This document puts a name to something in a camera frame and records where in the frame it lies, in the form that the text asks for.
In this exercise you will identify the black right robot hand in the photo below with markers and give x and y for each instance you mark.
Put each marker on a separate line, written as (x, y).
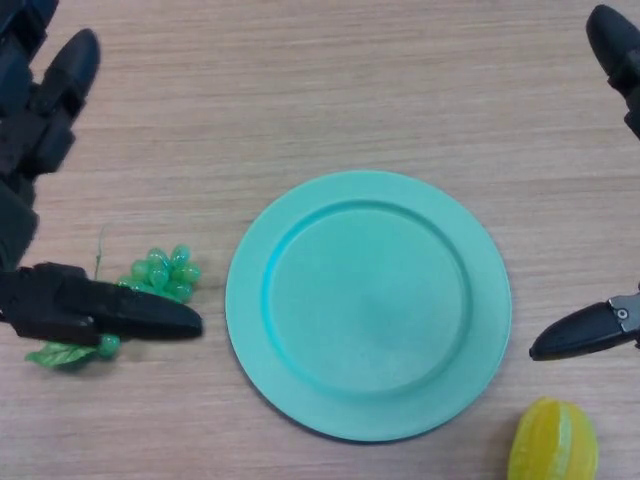
(612, 45)

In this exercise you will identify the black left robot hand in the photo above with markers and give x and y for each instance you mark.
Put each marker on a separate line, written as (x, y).
(45, 130)

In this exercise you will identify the green grapes bunch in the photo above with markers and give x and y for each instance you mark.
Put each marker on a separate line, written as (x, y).
(167, 272)

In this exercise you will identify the green round plate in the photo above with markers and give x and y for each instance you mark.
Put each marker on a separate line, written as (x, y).
(369, 306)

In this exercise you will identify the yellow starfruit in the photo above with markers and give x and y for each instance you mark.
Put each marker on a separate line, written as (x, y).
(554, 440)

